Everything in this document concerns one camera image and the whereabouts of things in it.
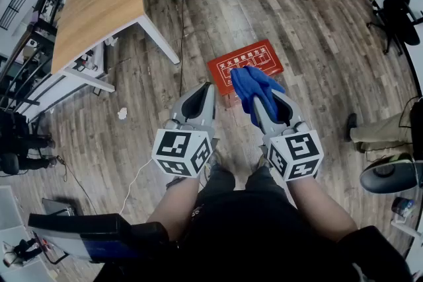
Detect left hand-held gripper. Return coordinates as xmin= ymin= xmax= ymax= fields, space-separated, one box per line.
xmin=151 ymin=82 xmax=219 ymax=179

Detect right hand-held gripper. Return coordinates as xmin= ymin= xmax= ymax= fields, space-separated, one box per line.
xmin=253 ymin=89 xmax=325 ymax=182

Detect blue cloth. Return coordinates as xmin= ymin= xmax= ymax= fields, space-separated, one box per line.
xmin=230 ymin=65 xmax=286 ymax=128

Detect red fire extinguisher box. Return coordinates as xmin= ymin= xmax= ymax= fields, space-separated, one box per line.
xmin=207 ymin=38 xmax=286 ymax=109

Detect person's left forearm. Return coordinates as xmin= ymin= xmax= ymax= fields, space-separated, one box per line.
xmin=147 ymin=174 xmax=206 ymax=242

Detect person's right forearm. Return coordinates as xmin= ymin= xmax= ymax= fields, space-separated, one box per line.
xmin=286 ymin=173 xmax=360 ymax=242

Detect person's right shoe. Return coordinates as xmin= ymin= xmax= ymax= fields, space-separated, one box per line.
xmin=256 ymin=155 xmax=274 ymax=173

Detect person's shoe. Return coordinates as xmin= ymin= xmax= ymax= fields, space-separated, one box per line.
xmin=256 ymin=155 xmax=274 ymax=173
xmin=206 ymin=148 xmax=226 ymax=173

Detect person's left shoe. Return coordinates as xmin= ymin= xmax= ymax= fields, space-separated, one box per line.
xmin=206 ymin=148 xmax=226 ymax=173

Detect person's black trousers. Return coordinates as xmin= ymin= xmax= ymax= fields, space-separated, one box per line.
xmin=196 ymin=163 xmax=291 ymax=209

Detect black round seat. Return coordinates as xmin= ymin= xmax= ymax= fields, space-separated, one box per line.
xmin=359 ymin=153 xmax=420 ymax=195

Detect person's black shirt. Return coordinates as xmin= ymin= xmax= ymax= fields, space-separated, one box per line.
xmin=95 ymin=190 xmax=414 ymax=282

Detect black bag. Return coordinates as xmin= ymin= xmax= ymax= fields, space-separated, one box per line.
xmin=409 ymin=102 xmax=423 ymax=156

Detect wooden table with white legs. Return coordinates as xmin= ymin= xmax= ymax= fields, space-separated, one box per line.
xmin=49 ymin=0 xmax=181 ymax=93

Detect dark cup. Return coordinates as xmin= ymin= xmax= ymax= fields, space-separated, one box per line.
xmin=391 ymin=197 xmax=416 ymax=217

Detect black tablet with blue screen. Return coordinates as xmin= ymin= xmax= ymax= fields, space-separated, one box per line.
xmin=28 ymin=213 xmax=170 ymax=264

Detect black office chair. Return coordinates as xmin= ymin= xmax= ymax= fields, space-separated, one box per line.
xmin=366 ymin=0 xmax=423 ymax=55

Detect white metal rack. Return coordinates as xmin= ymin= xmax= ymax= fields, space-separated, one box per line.
xmin=391 ymin=219 xmax=423 ymax=275

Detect black wheeled equipment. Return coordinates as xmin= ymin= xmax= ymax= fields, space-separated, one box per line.
xmin=0 ymin=108 xmax=57 ymax=176

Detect white storage box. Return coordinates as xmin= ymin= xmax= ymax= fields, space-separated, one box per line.
xmin=0 ymin=186 xmax=57 ymax=282

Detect long black cable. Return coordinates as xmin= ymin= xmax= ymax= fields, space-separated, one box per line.
xmin=177 ymin=0 xmax=186 ymax=97

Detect dark wrist strap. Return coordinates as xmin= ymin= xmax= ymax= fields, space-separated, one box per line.
xmin=166 ymin=176 xmax=186 ymax=190

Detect white cable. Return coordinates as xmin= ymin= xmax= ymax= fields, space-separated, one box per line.
xmin=118 ymin=157 xmax=155 ymax=216

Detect thin black cable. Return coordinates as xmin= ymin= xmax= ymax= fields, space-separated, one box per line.
xmin=56 ymin=155 xmax=98 ymax=216

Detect grey box with black frame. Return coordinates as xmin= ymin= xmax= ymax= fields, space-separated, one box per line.
xmin=42 ymin=197 xmax=82 ymax=218

